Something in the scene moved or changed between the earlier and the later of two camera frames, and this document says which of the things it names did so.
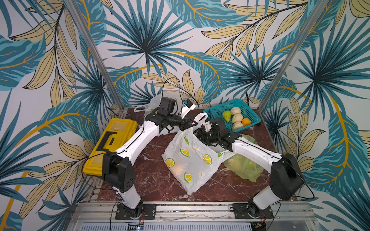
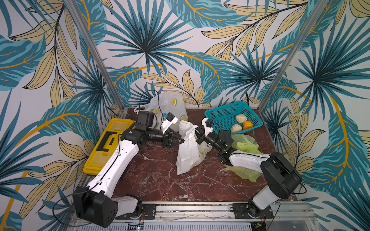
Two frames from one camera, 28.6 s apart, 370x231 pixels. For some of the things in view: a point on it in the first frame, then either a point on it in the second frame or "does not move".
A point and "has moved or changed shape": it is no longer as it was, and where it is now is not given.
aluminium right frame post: (317, 9) does not move
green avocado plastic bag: (242, 165) does not move
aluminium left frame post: (105, 74) does not move
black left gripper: (185, 124) -> (167, 140)
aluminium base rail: (100, 216) does not move
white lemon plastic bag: (189, 163) has moved or changed shape
